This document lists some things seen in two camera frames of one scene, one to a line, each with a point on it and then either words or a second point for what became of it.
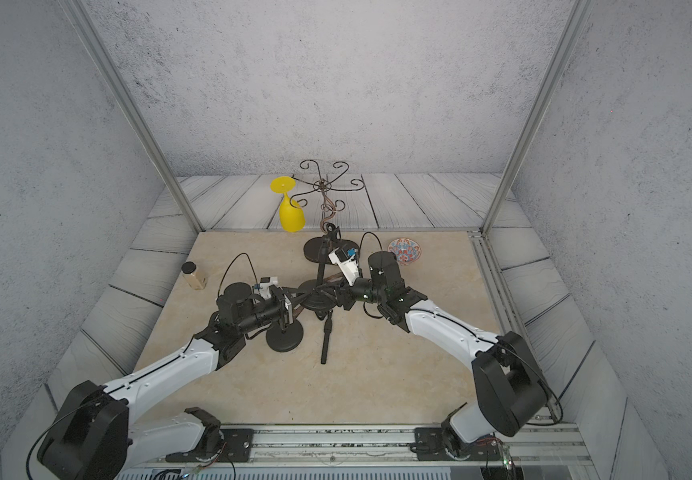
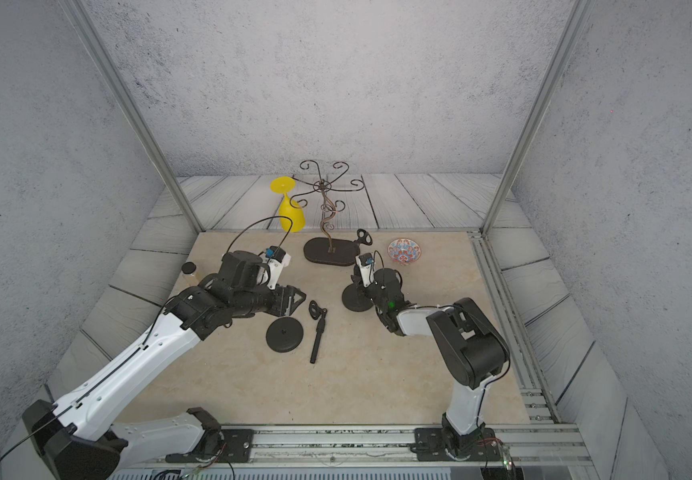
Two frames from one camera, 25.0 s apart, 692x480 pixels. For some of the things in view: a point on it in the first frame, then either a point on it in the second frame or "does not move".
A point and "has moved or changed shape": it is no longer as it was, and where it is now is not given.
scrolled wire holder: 325,185 does not move
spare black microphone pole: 327,329 -> 320,315
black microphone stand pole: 331,230 -> 363,236
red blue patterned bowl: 406,250 does not move
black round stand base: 322,297 has moved or changed shape
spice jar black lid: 188,267 does not move
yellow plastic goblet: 292,218 does not move
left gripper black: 283,305 -> 284,303
